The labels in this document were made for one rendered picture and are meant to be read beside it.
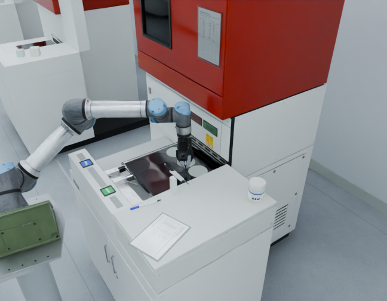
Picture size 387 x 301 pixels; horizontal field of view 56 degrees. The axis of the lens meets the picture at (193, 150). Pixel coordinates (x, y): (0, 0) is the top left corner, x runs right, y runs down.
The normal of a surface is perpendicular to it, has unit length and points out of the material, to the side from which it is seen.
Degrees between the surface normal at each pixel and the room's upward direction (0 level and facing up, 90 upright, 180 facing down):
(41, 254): 0
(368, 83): 90
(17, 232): 90
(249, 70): 90
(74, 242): 0
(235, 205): 0
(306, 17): 90
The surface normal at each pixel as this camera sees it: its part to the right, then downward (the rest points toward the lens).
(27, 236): 0.43, 0.51
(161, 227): 0.00, -0.83
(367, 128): -0.82, 0.33
